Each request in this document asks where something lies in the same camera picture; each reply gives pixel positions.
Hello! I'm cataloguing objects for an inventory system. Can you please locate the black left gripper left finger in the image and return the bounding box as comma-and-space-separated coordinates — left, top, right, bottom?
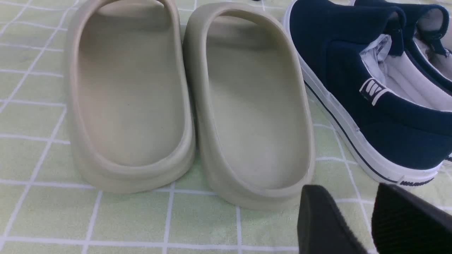
297, 185, 368, 254

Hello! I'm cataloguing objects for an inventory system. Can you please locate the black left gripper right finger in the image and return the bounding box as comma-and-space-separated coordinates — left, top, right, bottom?
371, 183, 452, 254

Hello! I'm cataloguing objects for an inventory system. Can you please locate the navy slip-on shoe, left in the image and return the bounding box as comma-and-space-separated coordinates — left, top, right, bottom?
283, 0, 452, 188

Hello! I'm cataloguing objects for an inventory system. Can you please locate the navy slip-on shoe, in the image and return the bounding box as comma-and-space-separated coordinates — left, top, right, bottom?
352, 0, 452, 95
283, 0, 452, 188

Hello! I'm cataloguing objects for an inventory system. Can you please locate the navy slip-on shoe, right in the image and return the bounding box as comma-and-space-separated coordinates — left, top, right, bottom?
352, 0, 452, 95

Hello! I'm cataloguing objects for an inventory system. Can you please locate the tan slide slipper, inner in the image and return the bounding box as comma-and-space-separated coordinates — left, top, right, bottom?
183, 2, 315, 210

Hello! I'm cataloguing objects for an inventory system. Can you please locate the tan slide slipper, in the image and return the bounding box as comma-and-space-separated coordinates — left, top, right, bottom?
183, 2, 315, 210
64, 0, 196, 193

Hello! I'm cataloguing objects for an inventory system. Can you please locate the tan slide slipper, outer left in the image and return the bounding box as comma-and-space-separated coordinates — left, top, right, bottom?
64, 0, 196, 193

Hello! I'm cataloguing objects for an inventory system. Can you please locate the green checked tablecloth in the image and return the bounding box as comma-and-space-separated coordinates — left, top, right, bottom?
0, 0, 452, 254

